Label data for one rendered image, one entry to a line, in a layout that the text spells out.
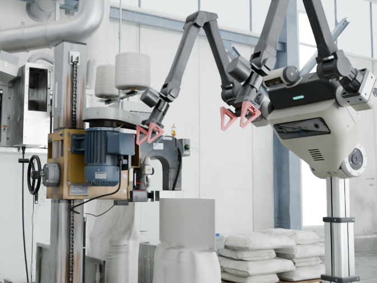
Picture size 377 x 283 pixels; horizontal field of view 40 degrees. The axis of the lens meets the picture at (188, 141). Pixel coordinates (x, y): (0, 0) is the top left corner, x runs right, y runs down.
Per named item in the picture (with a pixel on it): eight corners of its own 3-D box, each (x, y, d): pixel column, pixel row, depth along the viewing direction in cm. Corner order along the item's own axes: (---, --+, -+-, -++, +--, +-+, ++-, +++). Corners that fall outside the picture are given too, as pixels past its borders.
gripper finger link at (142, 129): (136, 138, 213) (146, 119, 216) (128, 140, 219) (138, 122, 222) (148, 147, 216) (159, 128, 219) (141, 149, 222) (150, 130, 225)
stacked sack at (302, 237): (324, 244, 561) (323, 231, 563) (295, 246, 538) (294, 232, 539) (281, 240, 617) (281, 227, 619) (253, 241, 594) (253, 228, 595)
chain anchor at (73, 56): (81, 64, 240) (81, 51, 241) (70, 63, 238) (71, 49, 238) (78, 65, 243) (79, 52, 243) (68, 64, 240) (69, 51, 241)
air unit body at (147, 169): (153, 190, 246) (154, 158, 247) (145, 190, 243) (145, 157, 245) (149, 190, 250) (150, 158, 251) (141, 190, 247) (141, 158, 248)
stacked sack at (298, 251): (338, 256, 557) (338, 242, 559) (292, 260, 521) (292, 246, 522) (308, 252, 594) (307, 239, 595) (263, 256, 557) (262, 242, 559)
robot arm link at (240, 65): (275, 61, 171) (258, 66, 178) (252, 39, 166) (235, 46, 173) (262, 90, 166) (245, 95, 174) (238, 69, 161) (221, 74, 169)
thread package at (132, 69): (157, 89, 235) (157, 52, 237) (123, 85, 226) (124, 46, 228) (139, 95, 249) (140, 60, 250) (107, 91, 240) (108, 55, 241)
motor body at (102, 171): (125, 186, 222) (126, 128, 225) (92, 186, 214) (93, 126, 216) (110, 186, 235) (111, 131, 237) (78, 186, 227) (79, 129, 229)
